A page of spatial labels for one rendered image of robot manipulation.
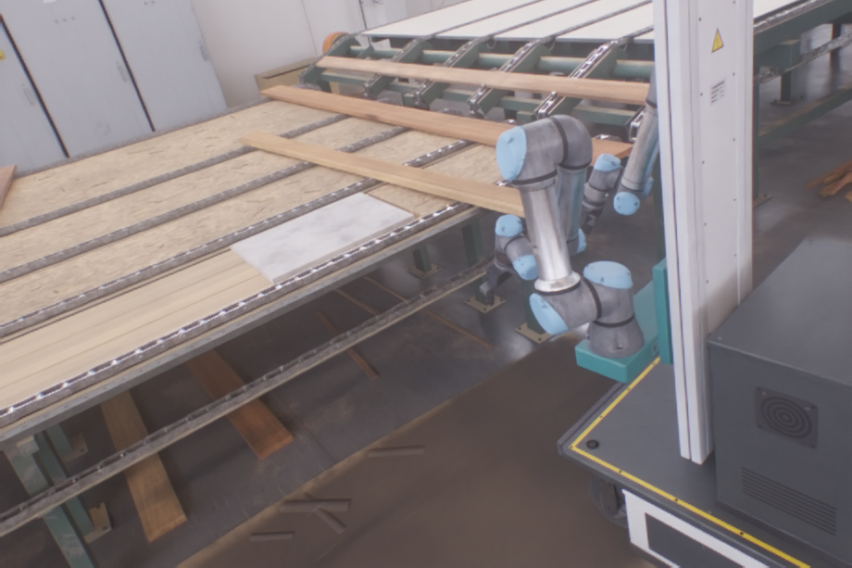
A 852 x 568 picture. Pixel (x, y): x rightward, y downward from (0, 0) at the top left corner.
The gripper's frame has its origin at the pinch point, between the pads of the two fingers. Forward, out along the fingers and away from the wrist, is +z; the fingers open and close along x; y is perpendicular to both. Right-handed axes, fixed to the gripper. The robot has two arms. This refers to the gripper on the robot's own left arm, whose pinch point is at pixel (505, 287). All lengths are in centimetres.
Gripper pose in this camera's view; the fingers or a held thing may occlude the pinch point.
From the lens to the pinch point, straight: 218.2
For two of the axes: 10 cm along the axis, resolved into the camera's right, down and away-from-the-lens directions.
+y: -6.5, -5.5, 5.2
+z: 0.4, 6.7, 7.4
